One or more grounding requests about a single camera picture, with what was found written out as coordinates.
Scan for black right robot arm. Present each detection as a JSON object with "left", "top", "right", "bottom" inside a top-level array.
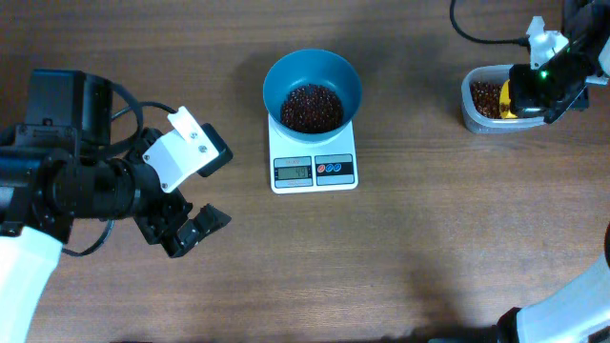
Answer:
[{"left": 500, "top": 1, "right": 609, "bottom": 124}]

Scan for red beans in bowl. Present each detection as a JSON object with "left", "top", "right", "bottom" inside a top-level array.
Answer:
[{"left": 280, "top": 84, "right": 344, "bottom": 134}]

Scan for clear plastic food container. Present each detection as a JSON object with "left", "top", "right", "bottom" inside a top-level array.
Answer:
[{"left": 461, "top": 65, "right": 545, "bottom": 134}]

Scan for red adzuki beans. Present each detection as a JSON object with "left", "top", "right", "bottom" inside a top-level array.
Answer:
[{"left": 470, "top": 81, "right": 502, "bottom": 119}]

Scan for blue plastic bowl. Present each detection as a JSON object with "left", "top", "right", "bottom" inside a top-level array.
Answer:
[{"left": 262, "top": 49, "right": 363, "bottom": 131}]

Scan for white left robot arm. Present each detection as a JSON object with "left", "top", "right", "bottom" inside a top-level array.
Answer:
[{"left": 1, "top": 70, "right": 233, "bottom": 342}]

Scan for yellow plastic measuring scoop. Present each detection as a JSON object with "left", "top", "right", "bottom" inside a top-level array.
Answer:
[{"left": 498, "top": 80, "right": 518, "bottom": 119}]

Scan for white digital kitchen scale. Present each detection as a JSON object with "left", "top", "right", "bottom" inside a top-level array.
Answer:
[{"left": 268, "top": 116, "right": 358, "bottom": 194}]

